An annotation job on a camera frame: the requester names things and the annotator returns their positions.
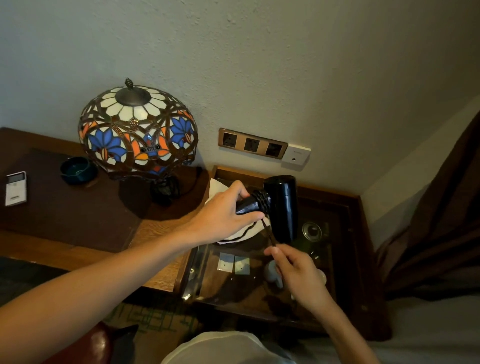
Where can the person's left hand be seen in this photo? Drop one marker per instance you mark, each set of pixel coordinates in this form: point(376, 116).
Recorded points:
point(213, 221)

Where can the person's right hand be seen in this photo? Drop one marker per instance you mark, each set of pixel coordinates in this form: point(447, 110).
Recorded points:
point(300, 275)

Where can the person's right thumb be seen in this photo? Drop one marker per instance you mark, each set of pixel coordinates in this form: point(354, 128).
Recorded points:
point(274, 258)

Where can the person's left thumb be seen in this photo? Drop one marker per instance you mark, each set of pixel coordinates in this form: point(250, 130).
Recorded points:
point(251, 218)

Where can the black hair dryer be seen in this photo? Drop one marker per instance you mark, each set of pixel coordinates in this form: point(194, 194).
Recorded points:
point(283, 206)

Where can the person's left forearm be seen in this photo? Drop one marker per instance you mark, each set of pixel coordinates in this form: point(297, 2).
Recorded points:
point(93, 288)

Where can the person's right forearm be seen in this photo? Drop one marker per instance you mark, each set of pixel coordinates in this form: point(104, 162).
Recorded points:
point(345, 333)

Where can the white ceramic cup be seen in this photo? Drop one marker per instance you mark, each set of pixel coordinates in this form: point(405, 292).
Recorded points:
point(322, 276)
point(270, 273)

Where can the white square packet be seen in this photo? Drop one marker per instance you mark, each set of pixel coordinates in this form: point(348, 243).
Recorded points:
point(225, 262)
point(242, 265)

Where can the white pouch with black trim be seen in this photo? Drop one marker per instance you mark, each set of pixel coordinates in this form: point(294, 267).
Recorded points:
point(215, 189)

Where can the round glass lid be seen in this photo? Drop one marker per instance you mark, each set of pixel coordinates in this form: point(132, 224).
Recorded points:
point(312, 231)

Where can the gold triple socket panel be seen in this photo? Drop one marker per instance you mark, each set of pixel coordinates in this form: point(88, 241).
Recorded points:
point(252, 144)

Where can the glass-top wooden side table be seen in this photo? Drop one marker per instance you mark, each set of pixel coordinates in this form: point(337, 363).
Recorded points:
point(352, 262)

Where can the wooden desk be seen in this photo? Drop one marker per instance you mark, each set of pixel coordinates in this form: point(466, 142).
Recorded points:
point(161, 232)

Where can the person's white garment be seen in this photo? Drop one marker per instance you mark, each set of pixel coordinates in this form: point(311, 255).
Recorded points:
point(225, 350)

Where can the green patterned rug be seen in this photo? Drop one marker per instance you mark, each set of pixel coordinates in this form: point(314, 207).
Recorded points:
point(161, 322)

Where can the stained glass table lamp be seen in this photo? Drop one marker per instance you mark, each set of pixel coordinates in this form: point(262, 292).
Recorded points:
point(137, 127)

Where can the brown curtain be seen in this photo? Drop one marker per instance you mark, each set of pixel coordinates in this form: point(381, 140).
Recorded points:
point(438, 232)

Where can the white bed sheet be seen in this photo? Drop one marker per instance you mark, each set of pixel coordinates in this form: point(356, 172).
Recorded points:
point(431, 330)

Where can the dark teal ashtray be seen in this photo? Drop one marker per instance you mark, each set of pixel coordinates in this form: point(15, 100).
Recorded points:
point(78, 170)

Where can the dark brown desk mat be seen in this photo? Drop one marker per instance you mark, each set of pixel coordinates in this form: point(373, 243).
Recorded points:
point(71, 217)

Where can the reddish brown chair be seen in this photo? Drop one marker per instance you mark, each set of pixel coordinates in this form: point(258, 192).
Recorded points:
point(90, 347)

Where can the white remote control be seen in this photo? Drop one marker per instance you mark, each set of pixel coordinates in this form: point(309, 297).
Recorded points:
point(16, 189)

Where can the white wall socket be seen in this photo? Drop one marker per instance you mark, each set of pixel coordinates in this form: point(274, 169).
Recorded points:
point(296, 154)

